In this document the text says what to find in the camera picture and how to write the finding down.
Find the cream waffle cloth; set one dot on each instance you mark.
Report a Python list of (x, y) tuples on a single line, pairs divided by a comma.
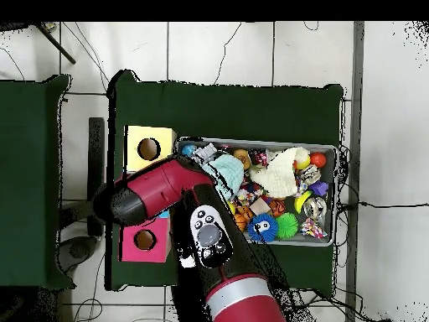
[(278, 174)]

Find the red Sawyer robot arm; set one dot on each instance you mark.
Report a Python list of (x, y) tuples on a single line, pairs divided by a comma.
[(161, 188)]

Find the wooden box three holes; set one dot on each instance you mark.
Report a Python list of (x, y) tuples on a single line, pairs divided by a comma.
[(161, 134)]

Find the mint green waffle cloth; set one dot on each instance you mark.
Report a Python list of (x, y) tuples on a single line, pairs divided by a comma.
[(231, 171)]

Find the silver toy robot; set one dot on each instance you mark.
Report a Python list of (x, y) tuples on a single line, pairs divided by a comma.
[(206, 151)]

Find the blue globe ball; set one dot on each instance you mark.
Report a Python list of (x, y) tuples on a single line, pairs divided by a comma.
[(188, 150)]

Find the small orange basketball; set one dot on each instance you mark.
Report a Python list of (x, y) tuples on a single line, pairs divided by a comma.
[(241, 219)]

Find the dark green table cloth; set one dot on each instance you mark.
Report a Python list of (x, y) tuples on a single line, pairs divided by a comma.
[(234, 110)]

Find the blue fuzzy googly-eye ball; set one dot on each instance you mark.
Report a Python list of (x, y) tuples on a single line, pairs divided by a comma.
[(264, 228)]

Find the green spiky rubber ball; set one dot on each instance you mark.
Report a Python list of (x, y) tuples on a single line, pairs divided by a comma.
[(287, 225)]

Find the smooth yellow ball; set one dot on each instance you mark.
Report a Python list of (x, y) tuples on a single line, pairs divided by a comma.
[(304, 164)]

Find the dark green side table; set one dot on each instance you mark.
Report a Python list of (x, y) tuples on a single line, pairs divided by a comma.
[(30, 167)]

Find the black tripod leg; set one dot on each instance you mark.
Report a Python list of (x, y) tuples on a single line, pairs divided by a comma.
[(57, 45)]

